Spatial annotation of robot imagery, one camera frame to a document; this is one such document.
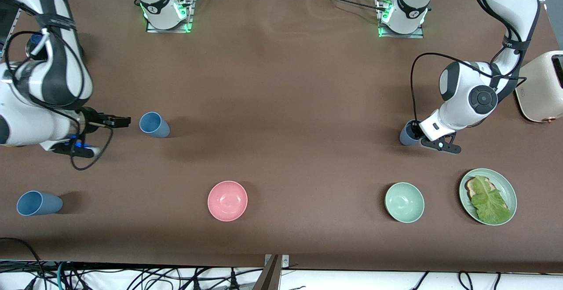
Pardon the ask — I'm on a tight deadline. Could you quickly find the mint green bowl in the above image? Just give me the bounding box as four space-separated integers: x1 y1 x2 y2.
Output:
385 182 425 224

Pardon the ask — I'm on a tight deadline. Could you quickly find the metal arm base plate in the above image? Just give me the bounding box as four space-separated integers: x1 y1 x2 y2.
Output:
378 0 424 39
146 0 193 33

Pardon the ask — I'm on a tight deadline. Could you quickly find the green lettuce leaf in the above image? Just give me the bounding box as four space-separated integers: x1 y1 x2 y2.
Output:
471 176 513 224

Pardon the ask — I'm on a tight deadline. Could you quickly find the black looped floor cable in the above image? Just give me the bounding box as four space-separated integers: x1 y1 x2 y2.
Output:
0 237 48 290

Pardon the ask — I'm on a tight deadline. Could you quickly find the pink bowl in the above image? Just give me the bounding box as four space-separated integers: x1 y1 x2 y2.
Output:
208 180 248 222

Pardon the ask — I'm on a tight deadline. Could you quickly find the dark angled bar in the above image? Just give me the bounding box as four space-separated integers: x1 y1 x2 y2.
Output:
252 255 282 290

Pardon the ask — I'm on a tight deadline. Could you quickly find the blue plastic cup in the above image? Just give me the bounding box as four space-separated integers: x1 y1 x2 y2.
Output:
399 120 425 146
17 191 63 217
139 112 171 139

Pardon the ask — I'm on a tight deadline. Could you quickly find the toasted bread slice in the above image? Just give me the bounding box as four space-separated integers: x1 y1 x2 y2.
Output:
466 176 510 211

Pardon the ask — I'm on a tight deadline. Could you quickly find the mint green plate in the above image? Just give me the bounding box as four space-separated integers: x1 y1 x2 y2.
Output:
459 168 517 226

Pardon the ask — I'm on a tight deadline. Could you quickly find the cream toaster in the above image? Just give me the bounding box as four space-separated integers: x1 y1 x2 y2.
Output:
515 51 563 123

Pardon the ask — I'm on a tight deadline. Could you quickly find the grey metal bracket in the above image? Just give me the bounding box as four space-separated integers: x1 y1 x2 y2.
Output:
264 254 290 269

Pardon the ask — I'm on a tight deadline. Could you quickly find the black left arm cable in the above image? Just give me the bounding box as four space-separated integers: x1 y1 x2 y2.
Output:
410 0 528 126

